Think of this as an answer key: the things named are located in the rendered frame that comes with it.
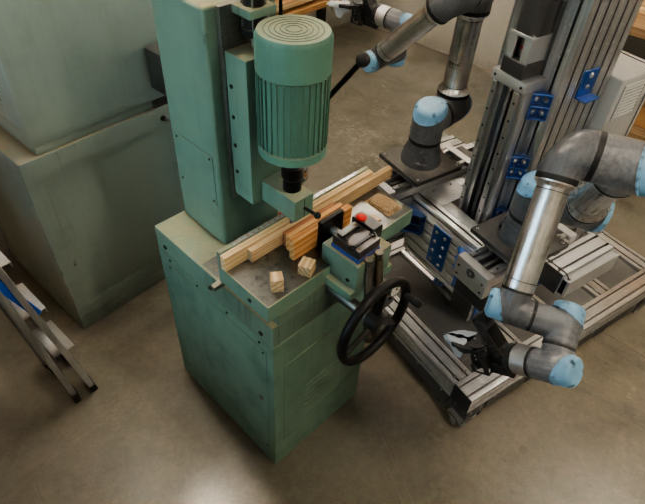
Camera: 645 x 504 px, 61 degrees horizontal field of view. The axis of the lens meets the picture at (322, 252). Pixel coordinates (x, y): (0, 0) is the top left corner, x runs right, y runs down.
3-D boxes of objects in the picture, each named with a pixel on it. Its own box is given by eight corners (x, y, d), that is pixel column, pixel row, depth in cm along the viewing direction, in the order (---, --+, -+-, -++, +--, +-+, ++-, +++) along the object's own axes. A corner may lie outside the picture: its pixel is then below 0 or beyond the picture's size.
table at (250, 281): (292, 345, 140) (292, 331, 136) (218, 281, 155) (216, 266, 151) (434, 238, 173) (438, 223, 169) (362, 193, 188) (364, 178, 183)
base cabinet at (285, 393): (275, 467, 203) (272, 352, 154) (183, 369, 232) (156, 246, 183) (357, 393, 227) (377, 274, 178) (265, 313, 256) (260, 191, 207)
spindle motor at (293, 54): (290, 179, 132) (291, 53, 111) (243, 148, 141) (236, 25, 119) (341, 152, 142) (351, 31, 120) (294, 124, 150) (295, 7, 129)
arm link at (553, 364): (589, 359, 127) (579, 394, 125) (544, 348, 135) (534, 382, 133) (575, 348, 122) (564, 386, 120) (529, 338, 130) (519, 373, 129)
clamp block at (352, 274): (354, 292, 151) (357, 269, 144) (319, 266, 157) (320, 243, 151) (389, 266, 158) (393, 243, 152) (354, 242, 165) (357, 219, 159)
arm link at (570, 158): (553, 114, 121) (481, 320, 129) (605, 127, 119) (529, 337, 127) (548, 122, 132) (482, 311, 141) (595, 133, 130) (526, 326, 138)
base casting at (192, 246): (271, 351, 155) (271, 330, 148) (157, 246, 183) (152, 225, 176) (376, 273, 179) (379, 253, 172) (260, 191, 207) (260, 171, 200)
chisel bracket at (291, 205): (294, 227, 151) (295, 203, 145) (261, 203, 158) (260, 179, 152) (314, 215, 155) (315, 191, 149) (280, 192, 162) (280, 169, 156)
